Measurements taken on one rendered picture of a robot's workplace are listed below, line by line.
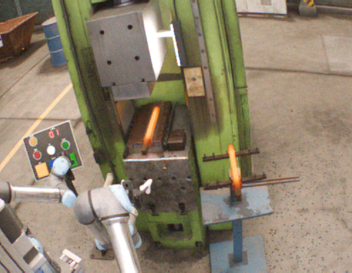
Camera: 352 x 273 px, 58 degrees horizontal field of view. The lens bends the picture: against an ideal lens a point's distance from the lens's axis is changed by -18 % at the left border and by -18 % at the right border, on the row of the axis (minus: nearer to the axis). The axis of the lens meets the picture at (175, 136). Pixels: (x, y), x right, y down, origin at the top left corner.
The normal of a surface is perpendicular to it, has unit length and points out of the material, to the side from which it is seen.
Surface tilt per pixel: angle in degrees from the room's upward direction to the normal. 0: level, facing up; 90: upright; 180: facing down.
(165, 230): 90
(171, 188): 90
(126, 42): 90
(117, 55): 90
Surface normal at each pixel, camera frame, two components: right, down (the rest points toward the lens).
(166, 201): -0.12, 0.60
